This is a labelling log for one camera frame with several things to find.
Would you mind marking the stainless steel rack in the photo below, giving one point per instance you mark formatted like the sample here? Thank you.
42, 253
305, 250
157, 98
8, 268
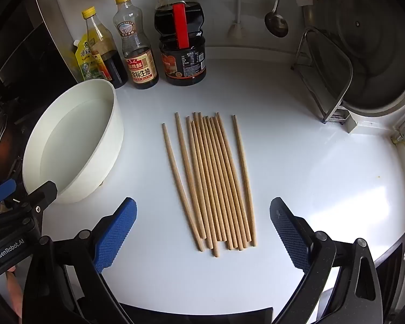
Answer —
335, 114

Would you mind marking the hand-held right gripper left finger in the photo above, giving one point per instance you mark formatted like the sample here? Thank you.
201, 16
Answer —
116, 233

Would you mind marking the person's left hand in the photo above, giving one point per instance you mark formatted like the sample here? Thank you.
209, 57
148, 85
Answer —
15, 293

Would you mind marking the yellow-capped soy sauce bottle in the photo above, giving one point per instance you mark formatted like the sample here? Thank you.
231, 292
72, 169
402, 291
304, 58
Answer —
140, 71

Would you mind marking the yellow seasoning pouch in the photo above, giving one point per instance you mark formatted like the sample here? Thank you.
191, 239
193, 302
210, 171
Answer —
82, 60

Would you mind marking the yellow-capped vinegar bottle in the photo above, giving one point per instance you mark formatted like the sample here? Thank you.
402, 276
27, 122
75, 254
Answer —
113, 71

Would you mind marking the metal ladle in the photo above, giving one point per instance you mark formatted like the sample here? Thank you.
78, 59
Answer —
276, 23

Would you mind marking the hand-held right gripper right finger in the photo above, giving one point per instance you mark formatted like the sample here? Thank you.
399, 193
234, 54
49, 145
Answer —
290, 236

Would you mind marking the bunch of wooden chopsticks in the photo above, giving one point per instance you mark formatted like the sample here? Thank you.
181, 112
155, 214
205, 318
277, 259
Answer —
211, 175

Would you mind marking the dark stained cooking pot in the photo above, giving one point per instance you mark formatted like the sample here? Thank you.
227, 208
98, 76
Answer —
6, 141

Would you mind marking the large grey wok lid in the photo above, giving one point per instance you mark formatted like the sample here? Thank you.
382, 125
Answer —
374, 40

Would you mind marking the white round basin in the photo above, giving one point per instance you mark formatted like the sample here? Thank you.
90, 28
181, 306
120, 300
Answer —
71, 135

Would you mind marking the black glass range hood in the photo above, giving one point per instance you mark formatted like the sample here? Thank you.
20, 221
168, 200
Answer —
30, 40

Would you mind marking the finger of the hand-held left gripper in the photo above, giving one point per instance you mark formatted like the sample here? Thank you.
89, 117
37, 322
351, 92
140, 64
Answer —
1, 189
44, 190

